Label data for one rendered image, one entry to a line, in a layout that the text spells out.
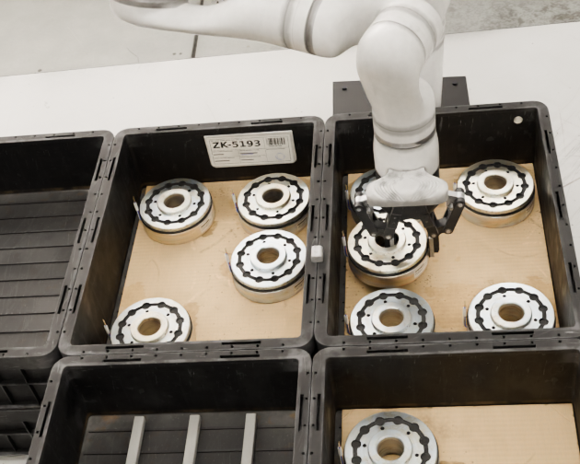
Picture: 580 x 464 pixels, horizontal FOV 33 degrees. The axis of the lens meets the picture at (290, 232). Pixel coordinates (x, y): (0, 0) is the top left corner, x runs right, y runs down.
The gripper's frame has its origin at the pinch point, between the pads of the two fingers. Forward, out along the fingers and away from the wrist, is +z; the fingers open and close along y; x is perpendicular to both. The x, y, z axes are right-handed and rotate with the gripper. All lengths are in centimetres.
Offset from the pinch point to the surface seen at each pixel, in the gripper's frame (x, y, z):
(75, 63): -165, 109, 88
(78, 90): -59, 63, 18
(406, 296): 7.5, 0.8, 1.5
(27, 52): -173, 127, 88
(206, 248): -4.8, 28.3, 4.5
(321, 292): 12.2, 10.3, -5.5
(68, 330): 16.7, 40.1, -5.4
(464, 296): 5.3, -6.3, 4.4
